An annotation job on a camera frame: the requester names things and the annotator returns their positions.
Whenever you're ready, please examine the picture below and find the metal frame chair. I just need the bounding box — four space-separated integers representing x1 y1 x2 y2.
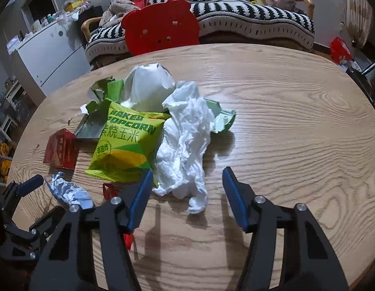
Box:
357 56 375 76

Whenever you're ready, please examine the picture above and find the silver foil wrapper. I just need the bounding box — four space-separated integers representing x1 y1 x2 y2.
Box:
46 171 95 211

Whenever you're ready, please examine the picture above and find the light green wrapper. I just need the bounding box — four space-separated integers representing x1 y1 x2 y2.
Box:
202 97 237 134

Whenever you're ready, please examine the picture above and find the beige checked curtain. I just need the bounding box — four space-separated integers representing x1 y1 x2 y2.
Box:
345 0 373 49

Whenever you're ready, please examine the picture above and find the white tissue paper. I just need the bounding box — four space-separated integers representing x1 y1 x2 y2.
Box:
152 80 217 216

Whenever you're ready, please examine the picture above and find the red wrapper scrap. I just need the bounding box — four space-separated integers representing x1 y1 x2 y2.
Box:
102 183 119 201
123 233 136 251

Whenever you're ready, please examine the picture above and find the red plastic bag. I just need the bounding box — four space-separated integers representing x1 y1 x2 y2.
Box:
330 36 352 65

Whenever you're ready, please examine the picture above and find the white drawer cabinet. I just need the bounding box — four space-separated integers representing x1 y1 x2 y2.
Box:
16 21 91 97

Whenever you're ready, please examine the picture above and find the torn green packaging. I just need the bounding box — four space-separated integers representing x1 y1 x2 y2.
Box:
86 77 125 116

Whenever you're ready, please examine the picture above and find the red bear-shaped chair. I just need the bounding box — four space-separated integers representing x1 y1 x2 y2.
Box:
121 0 200 57

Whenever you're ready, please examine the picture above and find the small red carton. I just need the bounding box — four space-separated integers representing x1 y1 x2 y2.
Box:
43 128 78 170

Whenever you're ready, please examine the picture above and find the white paper bag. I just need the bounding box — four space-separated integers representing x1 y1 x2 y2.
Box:
122 62 177 113

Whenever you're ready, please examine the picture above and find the yellow green popcorn bag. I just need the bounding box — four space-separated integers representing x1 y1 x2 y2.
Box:
85 98 171 185

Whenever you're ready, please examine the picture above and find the black stool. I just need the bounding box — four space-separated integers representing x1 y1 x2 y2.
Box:
347 67 375 113

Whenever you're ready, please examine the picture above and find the white shelf rack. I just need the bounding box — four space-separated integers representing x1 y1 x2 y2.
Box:
0 76 36 149

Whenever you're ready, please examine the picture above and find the black white striped sofa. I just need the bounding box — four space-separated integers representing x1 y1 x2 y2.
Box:
85 0 315 64

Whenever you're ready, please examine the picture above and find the beige plush garment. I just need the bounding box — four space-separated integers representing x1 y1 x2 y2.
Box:
99 0 141 28

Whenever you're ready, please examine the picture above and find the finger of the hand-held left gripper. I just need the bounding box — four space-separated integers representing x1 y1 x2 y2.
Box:
2 174 45 219
28 205 67 243

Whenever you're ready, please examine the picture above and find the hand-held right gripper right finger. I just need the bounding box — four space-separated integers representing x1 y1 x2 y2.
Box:
222 167 350 291

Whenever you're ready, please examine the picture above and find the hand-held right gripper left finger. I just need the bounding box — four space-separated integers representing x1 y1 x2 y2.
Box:
29 170 154 291

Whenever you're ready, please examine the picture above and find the yellow box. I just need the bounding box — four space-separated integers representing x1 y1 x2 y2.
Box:
64 0 85 11

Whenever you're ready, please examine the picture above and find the black side table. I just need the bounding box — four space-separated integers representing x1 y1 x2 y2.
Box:
74 4 104 49

